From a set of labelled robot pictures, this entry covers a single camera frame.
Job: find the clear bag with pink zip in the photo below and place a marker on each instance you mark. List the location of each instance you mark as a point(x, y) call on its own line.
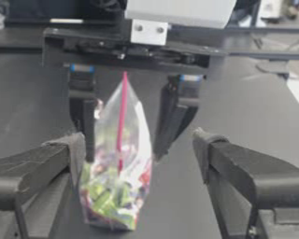
point(114, 186)

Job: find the white equipment box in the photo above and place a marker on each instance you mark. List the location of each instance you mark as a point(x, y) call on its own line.
point(270, 9)

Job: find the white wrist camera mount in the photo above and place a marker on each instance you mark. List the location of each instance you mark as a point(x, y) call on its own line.
point(176, 12)

